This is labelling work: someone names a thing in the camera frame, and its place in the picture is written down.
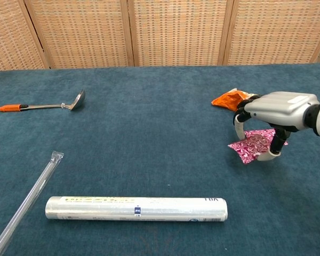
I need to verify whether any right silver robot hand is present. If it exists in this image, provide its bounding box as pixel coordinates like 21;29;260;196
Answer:
233;91;320;162

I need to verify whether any steel ladle orange handle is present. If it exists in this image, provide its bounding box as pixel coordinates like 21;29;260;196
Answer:
0;89;86;113

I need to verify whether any pink paper square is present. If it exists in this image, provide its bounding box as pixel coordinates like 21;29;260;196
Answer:
227;133;289;165
243;128;277;142

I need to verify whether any teal felt table cloth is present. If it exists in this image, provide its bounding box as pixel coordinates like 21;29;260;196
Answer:
0;62;320;256

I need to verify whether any crumpled orange snack wrapper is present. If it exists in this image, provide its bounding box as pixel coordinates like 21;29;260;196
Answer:
211;89;259;113

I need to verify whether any long clear wrapped tube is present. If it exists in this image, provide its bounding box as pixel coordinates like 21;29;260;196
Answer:
0;150;65;256

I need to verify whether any white cling film roll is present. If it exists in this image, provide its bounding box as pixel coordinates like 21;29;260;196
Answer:
44;196;229;223

